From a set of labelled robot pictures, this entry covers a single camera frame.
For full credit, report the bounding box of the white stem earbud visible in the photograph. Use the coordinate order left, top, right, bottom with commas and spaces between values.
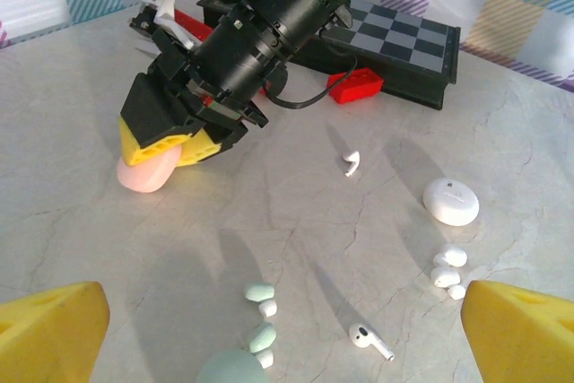
343, 151, 361, 178
349, 322, 396, 362

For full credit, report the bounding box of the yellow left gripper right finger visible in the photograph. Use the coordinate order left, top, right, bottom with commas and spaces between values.
461, 279, 574, 383

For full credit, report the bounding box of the thin black cable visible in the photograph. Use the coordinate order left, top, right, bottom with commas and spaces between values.
264, 53, 360, 110

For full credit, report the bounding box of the mint green earbud charging case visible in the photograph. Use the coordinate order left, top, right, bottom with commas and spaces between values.
195, 350, 268, 383

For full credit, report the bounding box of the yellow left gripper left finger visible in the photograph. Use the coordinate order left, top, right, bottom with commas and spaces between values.
0, 281, 111, 383

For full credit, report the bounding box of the red toy microphone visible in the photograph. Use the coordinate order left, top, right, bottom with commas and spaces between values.
172, 8, 215, 42

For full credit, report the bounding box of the white oval earbud charging case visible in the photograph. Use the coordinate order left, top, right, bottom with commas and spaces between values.
422, 178, 480, 226

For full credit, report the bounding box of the white round earbud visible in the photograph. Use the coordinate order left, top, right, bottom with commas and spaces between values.
433, 243, 468, 267
430, 265, 467, 301

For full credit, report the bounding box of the black chessboard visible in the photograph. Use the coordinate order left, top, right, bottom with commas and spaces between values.
196, 0, 462, 111

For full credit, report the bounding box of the red toy brick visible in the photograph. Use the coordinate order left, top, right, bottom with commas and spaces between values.
326, 67, 386, 106

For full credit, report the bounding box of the pink earbud charging case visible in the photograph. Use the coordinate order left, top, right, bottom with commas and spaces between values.
116, 147, 183, 194

